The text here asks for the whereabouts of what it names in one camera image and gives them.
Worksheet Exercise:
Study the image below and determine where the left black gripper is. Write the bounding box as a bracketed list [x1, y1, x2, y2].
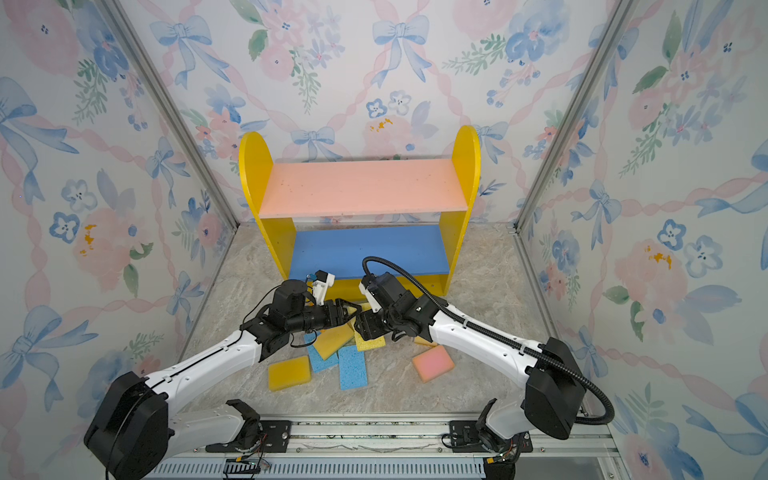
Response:
[288, 298, 362, 336]

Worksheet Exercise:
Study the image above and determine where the bright yellow cellulose sponge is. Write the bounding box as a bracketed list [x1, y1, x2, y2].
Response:
[353, 330, 386, 352]

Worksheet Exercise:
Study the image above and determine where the yellow sponge with green back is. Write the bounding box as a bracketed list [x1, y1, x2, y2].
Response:
[313, 324, 354, 361]

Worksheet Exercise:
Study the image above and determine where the yellow pink blue toy shelf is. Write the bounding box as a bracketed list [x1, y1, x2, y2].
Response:
[239, 126, 482, 300]

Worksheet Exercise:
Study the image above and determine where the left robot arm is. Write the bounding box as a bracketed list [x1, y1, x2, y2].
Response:
[84, 280, 363, 479]

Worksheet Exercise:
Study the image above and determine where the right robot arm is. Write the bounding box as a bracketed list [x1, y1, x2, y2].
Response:
[354, 294, 614, 452]

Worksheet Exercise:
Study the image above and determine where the blue sponge right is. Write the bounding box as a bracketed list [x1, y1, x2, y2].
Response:
[338, 346, 368, 391]

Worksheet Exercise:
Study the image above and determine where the blue sponge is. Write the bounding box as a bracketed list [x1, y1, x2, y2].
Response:
[338, 346, 368, 391]
[304, 332, 339, 373]

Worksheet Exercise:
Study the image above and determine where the blue sponge left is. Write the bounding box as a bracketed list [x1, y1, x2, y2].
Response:
[304, 332, 339, 373]

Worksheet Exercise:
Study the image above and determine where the small yellow sponge right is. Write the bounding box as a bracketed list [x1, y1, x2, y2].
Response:
[413, 336, 437, 348]

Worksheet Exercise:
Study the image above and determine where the pink orange sponge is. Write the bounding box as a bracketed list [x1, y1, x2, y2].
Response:
[412, 346, 455, 383]

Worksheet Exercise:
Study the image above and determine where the thick yellow sponge front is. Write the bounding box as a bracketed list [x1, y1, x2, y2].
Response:
[268, 356, 312, 392]

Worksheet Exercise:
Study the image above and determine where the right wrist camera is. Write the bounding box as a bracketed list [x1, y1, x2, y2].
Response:
[359, 273, 398, 313]

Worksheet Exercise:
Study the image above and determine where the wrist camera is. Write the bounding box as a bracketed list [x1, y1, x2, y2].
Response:
[359, 273, 398, 313]
[308, 270, 335, 306]

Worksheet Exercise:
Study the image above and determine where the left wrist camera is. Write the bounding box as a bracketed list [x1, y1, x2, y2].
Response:
[308, 270, 335, 306]

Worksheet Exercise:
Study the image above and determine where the aluminium mounting rail frame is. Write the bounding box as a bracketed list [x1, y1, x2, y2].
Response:
[104, 410, 631, 480]

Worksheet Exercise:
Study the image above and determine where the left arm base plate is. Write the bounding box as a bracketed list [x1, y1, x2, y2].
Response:
[205, 420, 293, 454]

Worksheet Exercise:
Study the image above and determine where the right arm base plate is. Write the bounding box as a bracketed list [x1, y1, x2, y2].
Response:
[441, 420, 533, 455]

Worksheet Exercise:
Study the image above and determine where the left corner aluminium post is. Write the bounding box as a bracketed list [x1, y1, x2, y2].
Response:
[95, 0, 239, 230]

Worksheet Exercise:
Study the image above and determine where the corner aluminium post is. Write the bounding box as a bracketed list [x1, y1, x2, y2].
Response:
[95, 0, 239, 230]
[514, 0, 636, 236]

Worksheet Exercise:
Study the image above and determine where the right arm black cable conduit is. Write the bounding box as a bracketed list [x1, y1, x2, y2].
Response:
[361, 256, 616, 427]

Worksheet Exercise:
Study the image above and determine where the right corner aluminium post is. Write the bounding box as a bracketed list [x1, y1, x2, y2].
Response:
[514, 0, 636, 236]

